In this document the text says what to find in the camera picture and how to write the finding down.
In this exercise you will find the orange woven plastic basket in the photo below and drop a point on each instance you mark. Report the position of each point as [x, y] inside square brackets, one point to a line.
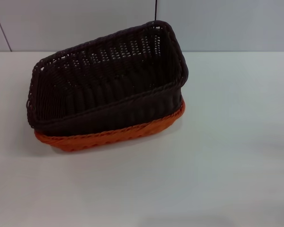
[132, 134]

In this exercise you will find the dark brown woven plastic basket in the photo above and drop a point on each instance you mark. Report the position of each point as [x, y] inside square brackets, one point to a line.
[104, 94]

